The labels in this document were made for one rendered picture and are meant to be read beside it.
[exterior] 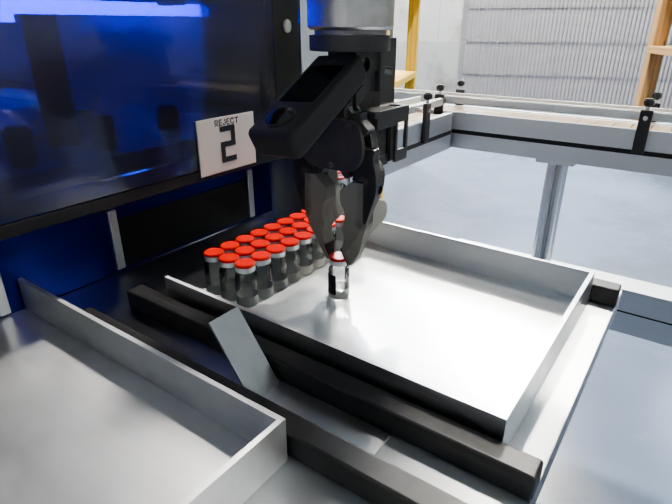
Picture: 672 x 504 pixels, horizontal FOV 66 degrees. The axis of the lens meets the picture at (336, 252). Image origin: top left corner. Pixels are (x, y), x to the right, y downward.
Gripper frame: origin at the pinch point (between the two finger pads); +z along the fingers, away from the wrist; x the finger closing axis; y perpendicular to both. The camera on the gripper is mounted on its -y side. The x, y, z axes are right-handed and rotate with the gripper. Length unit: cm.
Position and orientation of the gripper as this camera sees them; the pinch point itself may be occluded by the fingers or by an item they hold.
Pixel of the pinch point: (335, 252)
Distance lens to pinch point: 51.4
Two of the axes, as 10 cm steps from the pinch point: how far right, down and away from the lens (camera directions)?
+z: 0.0, 9.1, 4.1
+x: -8.1, -2.4, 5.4
